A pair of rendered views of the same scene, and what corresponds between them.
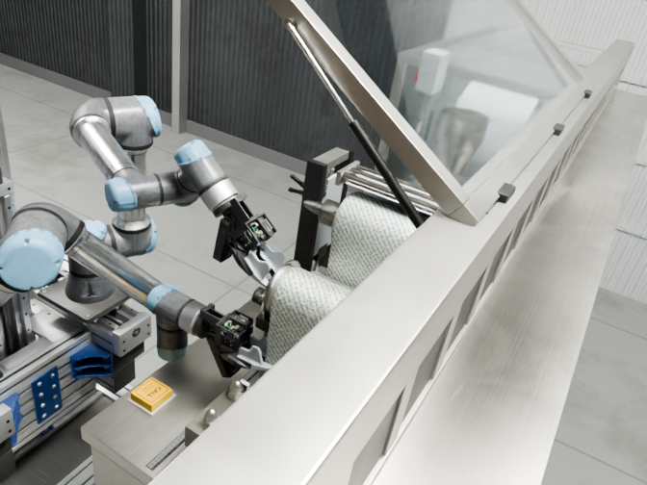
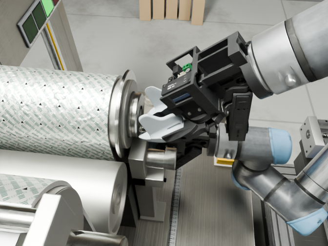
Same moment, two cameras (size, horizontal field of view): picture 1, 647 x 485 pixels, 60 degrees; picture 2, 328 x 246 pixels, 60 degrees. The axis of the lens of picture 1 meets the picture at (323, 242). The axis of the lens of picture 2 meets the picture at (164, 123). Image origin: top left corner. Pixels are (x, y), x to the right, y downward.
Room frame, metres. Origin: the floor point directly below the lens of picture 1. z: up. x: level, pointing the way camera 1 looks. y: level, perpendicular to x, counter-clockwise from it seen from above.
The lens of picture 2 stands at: (1.31, 0.03, 1.62)
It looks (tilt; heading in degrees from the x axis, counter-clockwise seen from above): 53 degrees down; 161
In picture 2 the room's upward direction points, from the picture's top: straight up
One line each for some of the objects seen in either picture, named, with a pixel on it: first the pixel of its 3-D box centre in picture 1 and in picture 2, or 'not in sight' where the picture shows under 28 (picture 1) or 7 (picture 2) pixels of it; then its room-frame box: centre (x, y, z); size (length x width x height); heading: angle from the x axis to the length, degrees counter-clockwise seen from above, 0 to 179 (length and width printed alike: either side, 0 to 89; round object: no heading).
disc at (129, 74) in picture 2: (282, 291); (127, 113); (1.01, 0.07, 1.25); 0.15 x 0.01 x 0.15; 154
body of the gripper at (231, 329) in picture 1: (223, 330); (186, 135); (1.00, 0.19, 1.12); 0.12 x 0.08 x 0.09; 64
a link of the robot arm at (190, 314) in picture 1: (197, 318); (223, 142); (1.04, 0.26, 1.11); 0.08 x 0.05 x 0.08; 154
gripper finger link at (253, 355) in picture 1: (256, 356); not in sight; (0.94, 0.10, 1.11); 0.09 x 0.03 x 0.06; 63
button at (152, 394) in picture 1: (151, 394); (229, 152); (0.97, 0.35, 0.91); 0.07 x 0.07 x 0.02; 64
